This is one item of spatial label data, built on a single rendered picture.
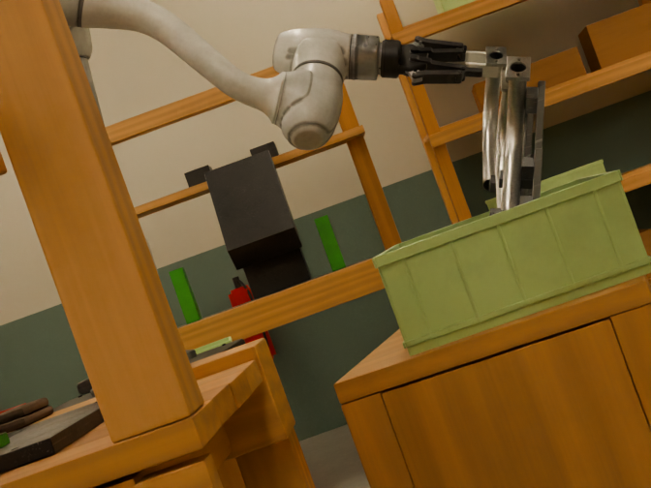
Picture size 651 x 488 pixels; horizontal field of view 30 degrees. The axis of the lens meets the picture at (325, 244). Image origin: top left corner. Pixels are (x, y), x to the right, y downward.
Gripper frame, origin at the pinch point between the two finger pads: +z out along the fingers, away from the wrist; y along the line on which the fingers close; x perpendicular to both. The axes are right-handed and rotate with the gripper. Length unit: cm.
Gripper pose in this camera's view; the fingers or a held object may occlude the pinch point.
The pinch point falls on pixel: (483, 64)
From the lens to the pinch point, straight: 243.7
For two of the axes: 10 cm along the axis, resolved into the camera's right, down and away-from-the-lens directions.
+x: 0.0, 6.9, 7.2
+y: 1.0, -7.2, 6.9
